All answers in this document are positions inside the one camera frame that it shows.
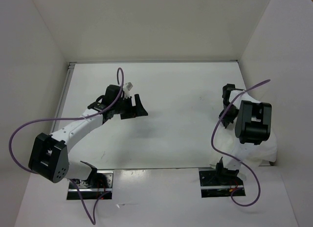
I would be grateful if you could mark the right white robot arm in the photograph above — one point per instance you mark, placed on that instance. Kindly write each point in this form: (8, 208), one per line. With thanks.
(252, 120)

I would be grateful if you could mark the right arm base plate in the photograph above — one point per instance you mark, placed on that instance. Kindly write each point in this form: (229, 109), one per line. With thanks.
(213, 186)

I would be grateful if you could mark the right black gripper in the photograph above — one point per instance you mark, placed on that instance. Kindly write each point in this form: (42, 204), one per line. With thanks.
(226, 120)

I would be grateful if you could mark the white pleated skirt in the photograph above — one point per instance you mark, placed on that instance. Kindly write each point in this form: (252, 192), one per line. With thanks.
(259, 148)

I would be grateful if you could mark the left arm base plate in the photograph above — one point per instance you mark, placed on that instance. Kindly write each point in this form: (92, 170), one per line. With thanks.
(101, 188)

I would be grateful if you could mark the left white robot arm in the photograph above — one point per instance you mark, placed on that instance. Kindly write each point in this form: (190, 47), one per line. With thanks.
(49, 157)

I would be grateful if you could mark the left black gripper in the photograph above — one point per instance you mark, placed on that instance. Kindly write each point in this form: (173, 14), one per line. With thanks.
(138, 108)

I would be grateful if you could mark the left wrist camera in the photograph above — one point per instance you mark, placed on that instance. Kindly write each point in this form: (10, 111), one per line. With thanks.
(127, 88)

